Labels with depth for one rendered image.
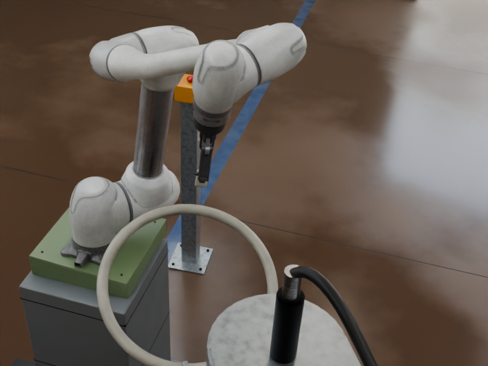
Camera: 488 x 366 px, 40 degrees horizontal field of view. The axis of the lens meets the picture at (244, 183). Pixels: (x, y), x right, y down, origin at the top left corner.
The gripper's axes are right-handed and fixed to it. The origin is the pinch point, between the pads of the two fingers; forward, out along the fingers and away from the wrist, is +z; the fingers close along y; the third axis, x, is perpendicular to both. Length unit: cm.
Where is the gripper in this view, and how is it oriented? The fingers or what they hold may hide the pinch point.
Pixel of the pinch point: (202, 160)
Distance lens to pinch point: 171.8
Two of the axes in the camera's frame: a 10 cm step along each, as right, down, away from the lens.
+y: -0.2, 8.6, -5.1
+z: -1.5, 5.1, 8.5
